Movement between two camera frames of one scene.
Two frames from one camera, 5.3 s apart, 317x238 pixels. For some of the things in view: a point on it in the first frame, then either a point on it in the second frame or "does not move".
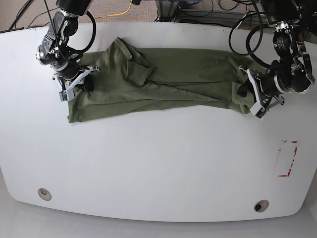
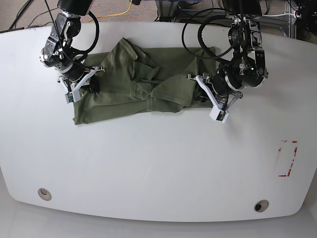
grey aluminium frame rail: x=170 y=8 does not move
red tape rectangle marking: x=292 y=160 does not move
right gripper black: x=265 y=86 -> x=227 y=80
